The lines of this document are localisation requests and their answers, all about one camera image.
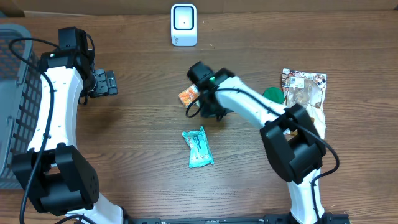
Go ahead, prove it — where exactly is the orange tissue pack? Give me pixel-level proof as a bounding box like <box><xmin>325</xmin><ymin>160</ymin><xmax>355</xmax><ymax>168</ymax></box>
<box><xmin>178</xmin><ymin>85</ymin><xmax>200</xmax><ymax>108</ymax></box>

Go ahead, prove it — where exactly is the teal wipes packet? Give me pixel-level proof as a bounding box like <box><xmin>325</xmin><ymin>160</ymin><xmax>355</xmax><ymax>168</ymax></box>
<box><xmin>182</xmin><ymin>126</ymin><xmax>214</xmax><ymax>168</ymax></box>

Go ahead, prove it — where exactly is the green lid jar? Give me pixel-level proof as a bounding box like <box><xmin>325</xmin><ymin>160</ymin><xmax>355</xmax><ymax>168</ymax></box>
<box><xmin>262</xmin><ymin>87</ymin><xmax>285</xmax><ymax>104</ymax></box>

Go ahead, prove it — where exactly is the brown snack bag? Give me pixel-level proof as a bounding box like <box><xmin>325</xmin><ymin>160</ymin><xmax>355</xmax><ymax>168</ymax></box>
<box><xmin>281</xmin><ymin>68</ymin><xmax>327</xmax><ymax>139</ymax></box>

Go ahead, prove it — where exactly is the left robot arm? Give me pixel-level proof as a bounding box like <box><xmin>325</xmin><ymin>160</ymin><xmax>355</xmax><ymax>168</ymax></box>
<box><xmin>11</xmin><ymin>27</ymin><xmax>129</xmax><ymax>223</ymax></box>

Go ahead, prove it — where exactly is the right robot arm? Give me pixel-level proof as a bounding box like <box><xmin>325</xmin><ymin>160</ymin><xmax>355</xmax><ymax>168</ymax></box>
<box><xmin>187</xmin><ymin>62</ymin><xmax>326</xmax><ymax>223</ymax></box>

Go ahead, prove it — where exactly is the white barcode scanner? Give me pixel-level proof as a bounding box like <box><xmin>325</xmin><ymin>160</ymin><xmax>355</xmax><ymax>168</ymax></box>
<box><xmin>170</xmin><ymin>3</ymin><xmax>197</xmax><ymax>47</ymax></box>

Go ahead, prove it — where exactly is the grey plastic mesh basket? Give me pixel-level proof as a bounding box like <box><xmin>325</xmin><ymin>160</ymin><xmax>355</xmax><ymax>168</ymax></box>
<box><xmin>1</xmin><ymin>24</ymin><xmax>42</xmax><ymax>189</ymax></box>

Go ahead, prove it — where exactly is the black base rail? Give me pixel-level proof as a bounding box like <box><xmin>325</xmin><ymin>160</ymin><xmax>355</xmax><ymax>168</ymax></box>
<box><xmin>129</xmin><ymin>213</ymin><xmax>351</xmax><ymax>224</ymax></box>

